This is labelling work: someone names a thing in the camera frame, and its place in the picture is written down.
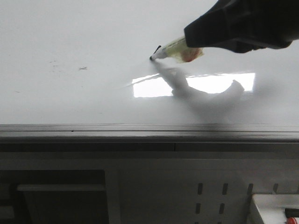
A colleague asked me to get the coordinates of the black item in bin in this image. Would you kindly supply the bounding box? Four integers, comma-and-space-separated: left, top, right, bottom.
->
285, 208, 299, 218

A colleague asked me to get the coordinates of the white plastic bin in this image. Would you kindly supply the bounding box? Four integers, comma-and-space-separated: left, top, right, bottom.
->
247, 194, 299, 224

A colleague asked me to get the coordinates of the white perforated pegboard panel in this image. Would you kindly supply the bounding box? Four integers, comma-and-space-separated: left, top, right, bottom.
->
119, 170, 299, 224

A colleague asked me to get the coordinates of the red capped item in bin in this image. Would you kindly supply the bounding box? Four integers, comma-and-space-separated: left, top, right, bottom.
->
286, 217, 299, 224

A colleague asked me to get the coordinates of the whiteboard with grey frame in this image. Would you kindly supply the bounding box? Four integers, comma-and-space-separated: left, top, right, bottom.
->
0, 0, 299, 141

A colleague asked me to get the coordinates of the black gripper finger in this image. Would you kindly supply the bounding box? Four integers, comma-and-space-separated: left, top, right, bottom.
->
184, 0, 299, 53

